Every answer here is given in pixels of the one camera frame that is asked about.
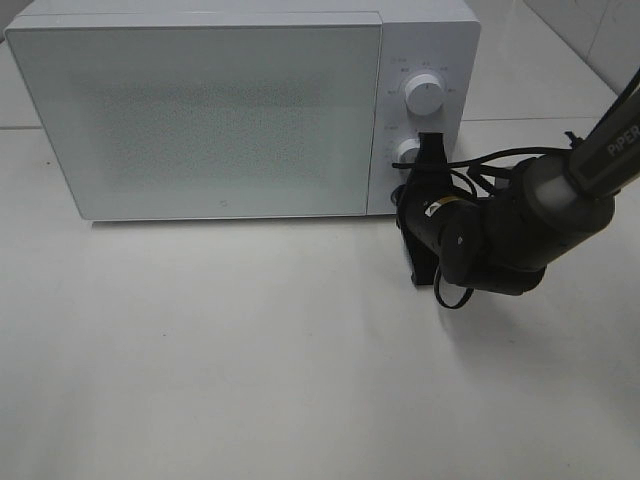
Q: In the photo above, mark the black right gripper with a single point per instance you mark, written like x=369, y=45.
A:
x=425, y=203

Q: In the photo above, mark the round white door button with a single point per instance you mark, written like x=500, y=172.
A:
x=395, y=195

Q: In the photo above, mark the white timer knob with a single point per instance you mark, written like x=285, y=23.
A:
x=408, y=150

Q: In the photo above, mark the white microwave door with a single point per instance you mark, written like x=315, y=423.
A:
x=202, y=116

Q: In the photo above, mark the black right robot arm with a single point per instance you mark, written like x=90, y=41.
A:
x=495, y=222

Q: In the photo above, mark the upper white power knob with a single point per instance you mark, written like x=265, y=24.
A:
x=424, y=94

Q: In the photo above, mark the white microwave oven body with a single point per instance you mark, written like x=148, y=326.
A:
x=440, y=37

